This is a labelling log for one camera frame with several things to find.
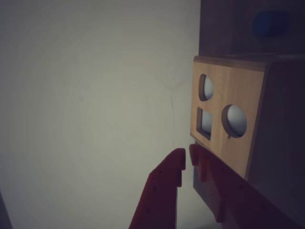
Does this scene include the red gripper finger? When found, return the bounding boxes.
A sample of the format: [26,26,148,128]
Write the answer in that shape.
[189,144,305,229]
[128,147,186,229]

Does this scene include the blue cylinder block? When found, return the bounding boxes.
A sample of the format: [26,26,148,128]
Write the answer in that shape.
[252,9,290,39]

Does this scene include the wooden shape sorter box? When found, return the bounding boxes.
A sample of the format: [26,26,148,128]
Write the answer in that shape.
[190,54,305,213]

